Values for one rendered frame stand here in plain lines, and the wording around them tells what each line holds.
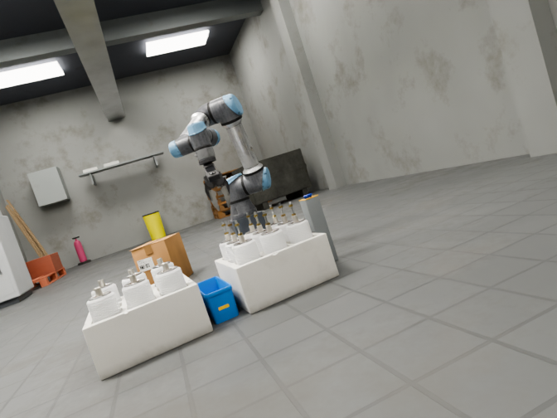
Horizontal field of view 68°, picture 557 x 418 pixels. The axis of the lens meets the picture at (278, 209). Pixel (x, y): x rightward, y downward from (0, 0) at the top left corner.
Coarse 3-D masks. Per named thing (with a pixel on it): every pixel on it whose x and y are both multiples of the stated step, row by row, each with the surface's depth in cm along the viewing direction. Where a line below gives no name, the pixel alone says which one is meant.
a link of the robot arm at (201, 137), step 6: (192, 126) 165; (198, 126) 165; (204, 126) 167; (192, 132) 165; (198, 132) 165; (204, 132) 166; (210, 132) 171; (192, 138) 166; (198, 138) 165; (204, 138) 165; (210, 138) 170; (192, 144) 167; (198, 144) 165; (204, 144) 165; (210, 144) 167
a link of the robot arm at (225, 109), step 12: (228, 96) 206; (216, 108) 206; (228, 108) 205; (240, 108) 211; (216, 120) 210; (228, 120) 208; (240, 120) 212; (228, 132) 214; (240, 132) 213; (240, 144) 215; (240, 156) 218; (252, 156) 218; (252, 168) 220; (264, 168) 223; (252, 180) 221; (264, 180) 221; (252, 192) 226
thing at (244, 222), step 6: (252, 216) 224; (258, 216) 225; (234, 222) 221; (240, 222) 222; (246, 222) 223; (252, 222) 224; (264, 222) 226; (234, 228) 223; (240, 228) 222; (246, 228) 223; (264, 228) 226
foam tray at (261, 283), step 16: (320, 240) 163; (272, 256) 156; (288, 256) 158; (304, 256) 161; (320, 256) 163; (224, 272) 174; (240, 272) 152; (256, 272) 154; (272, 272) 156; (288, 272) 158; (304, 272) 160; (320, 272) 163; (336, 272) 165; (240, 288) 154; (256, 288) 154; (272, 288) 156; (288, 288) 158; (304, 288) 160; (240, 304) 164; (256, 304) 153; (272, 304) 156
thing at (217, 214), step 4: (236, 168) 883; (228, 172) 876; (228, 176) 947; (232, 176) 914; (216, 188) 870; (220, 188) 874; (216, 192) 870; (216, 196) 870; (220, 196) 876; (220, 200) 875; (212, 204) 940; (220, 204) 869; (212, 208) 934; (220, 208) 869; (224, 208) 871; (228, 208) 874; (216, 212) 885; (220, 212) 870; (224, 212) 872; (216, 216) 904; (220, 216) 870; (224, 216) 872
